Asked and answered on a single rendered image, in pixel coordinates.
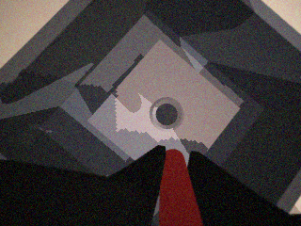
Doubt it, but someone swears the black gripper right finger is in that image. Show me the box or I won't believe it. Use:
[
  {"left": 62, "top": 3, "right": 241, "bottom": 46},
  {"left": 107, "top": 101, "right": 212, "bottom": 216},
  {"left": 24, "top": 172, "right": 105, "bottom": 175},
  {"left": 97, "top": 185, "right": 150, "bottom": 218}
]
[{"left": 187, "top": 151, "right": 301, "bottom": 226}]

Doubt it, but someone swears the red peg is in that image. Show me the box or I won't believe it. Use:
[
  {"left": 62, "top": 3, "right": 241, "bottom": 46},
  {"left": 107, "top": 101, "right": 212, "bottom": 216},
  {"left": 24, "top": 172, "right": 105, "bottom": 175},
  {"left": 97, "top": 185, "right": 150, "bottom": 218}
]
[{"left": 159, "top": 149, "right": 203, "bottom": 226}]

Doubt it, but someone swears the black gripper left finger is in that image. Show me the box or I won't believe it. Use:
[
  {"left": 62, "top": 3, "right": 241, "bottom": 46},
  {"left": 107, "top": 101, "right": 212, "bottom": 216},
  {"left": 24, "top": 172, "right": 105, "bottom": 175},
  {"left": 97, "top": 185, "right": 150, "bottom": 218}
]
[{"left": 0, "top": 145, "right": 166, "bottom": 226}]

